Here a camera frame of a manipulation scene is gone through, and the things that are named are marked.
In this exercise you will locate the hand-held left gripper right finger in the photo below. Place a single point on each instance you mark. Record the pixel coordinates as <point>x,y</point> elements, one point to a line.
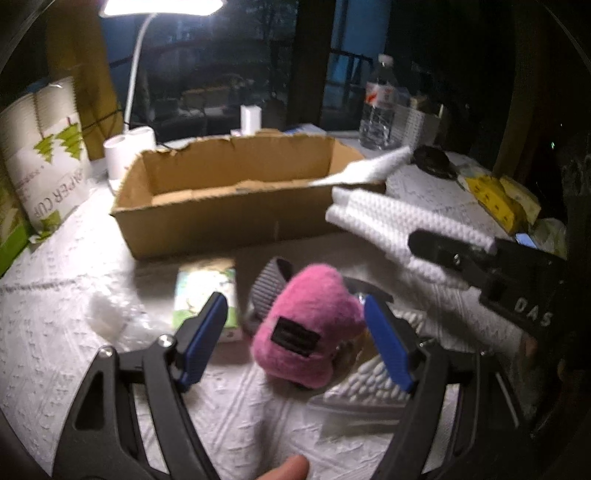
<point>385,346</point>

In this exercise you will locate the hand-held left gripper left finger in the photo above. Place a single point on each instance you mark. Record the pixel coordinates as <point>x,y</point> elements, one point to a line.
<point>205,341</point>

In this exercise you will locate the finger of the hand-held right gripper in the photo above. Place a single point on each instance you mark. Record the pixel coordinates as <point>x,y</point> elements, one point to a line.
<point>443,254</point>

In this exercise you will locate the white waffle towel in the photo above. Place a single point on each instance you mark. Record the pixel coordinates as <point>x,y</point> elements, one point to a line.
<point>383,212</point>

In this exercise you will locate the cardboard box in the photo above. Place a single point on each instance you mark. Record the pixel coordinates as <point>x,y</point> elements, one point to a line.
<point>217,217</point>

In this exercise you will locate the person's left hand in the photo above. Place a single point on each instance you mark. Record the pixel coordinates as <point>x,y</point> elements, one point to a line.
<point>284,468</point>

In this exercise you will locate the smartphone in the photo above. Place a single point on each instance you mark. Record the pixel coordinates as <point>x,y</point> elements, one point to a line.
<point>526,240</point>

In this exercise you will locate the green tissue pack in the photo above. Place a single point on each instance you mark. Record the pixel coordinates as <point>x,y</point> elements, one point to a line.
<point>203,286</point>

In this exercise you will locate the yellow packets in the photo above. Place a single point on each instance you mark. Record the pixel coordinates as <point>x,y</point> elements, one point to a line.
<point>496,198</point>

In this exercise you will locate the grey ribbed sock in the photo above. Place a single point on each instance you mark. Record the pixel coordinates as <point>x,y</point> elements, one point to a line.
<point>268,286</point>

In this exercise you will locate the black round object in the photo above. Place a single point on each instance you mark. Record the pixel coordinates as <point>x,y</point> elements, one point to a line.
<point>431,161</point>

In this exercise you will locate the white basket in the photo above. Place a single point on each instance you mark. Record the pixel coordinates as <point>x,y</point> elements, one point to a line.
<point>422,127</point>

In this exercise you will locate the clear water bottle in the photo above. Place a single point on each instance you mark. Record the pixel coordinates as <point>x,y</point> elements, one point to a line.
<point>379,115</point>

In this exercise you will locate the white paper roll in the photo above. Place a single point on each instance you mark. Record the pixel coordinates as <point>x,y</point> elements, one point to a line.
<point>117,157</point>
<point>143,136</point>

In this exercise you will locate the green carton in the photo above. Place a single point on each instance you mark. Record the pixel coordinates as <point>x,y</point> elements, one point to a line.
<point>9,230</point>

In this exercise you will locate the small white box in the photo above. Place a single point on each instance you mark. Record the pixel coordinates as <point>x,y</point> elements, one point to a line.
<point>250,120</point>

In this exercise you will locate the paper cup package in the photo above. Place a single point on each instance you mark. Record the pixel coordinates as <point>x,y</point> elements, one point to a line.
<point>41,152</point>

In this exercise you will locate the white desk lamp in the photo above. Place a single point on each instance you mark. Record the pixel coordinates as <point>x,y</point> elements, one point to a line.
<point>138,69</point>

